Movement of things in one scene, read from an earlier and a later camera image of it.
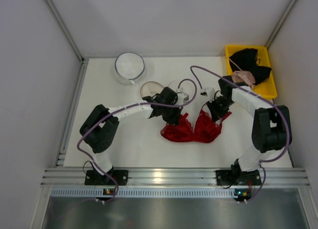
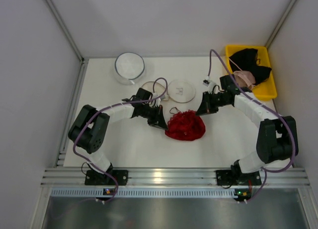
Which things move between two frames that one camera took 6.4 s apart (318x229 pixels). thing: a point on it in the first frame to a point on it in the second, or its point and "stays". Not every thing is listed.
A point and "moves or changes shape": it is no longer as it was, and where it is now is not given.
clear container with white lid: [129, 67] stays
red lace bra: [204, 129] moves or changes shape
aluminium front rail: [175, 177] stays
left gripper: [172, 115] to [154, 114]
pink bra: [243, 76] stays
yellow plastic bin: [267, 89] stays
